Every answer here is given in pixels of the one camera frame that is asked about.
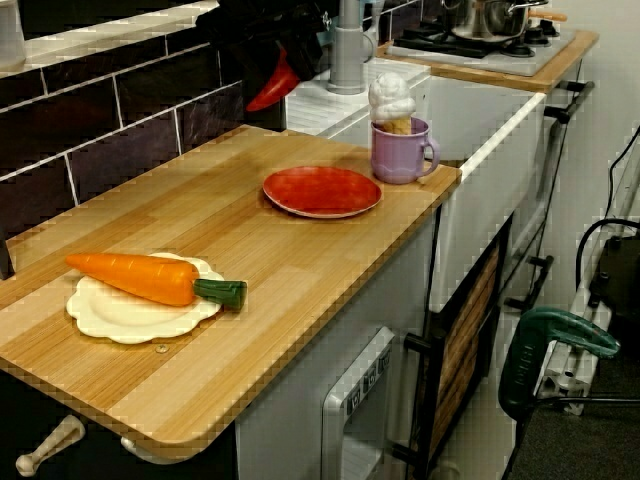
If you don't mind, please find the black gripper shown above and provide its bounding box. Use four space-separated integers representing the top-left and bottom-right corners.
195 0 326 84

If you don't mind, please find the red toy pepper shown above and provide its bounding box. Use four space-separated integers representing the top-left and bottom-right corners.
245 49 301 112

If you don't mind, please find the orange toy carrot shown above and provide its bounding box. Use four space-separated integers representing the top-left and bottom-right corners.
65 252 249 310

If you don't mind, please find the grey toy faucet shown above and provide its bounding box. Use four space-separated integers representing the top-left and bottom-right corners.
327 0 376 96

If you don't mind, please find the white toy ice cream cone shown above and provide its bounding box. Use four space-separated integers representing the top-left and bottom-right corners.
368 72 417 136

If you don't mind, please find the red round plate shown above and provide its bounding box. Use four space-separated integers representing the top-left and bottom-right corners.
262 166 384 220

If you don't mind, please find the purple plastic mug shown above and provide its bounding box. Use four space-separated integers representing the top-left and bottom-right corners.
369 117 441 185

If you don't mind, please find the dark tiled backsplash panel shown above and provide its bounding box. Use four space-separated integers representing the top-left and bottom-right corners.
0 0 286 281

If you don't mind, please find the steel cooking pot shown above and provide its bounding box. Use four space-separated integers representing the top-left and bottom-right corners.
442 0 531 41

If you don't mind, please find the grey toy stove hob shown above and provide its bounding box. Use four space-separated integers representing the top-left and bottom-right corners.
384 19 576 77

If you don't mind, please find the white toy kitchen unit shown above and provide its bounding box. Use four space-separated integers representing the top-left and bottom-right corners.
234 59 599 480

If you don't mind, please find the white cylindrical container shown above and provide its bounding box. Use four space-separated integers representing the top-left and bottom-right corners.
0 0 26 71

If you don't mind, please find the cream scalloped plate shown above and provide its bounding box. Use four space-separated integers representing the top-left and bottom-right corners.
65 252 225 345

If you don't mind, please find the wood look oven door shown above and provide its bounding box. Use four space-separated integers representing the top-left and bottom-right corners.
404 212 516 480

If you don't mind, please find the grey toy water dispenser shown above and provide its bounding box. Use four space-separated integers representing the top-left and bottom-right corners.
321 327 396 480

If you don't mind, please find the black box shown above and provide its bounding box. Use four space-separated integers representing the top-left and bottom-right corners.
588 234 640 309

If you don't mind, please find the white hook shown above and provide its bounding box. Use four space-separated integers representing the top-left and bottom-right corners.
119 434 169 464

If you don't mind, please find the orange wooden handle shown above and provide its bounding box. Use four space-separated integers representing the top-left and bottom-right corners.
528 9 569 24

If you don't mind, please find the black bar handle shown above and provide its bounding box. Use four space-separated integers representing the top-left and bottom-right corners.
543 79 596 125
504 254 555 311

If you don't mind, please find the black cable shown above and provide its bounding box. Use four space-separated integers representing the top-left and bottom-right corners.
574 217 640 301

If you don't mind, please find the aluminium frame rail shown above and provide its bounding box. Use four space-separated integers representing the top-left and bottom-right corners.
534 164 640 416

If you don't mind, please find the cream bone shaped handle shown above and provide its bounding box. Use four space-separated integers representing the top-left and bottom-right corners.
14 414 86 477

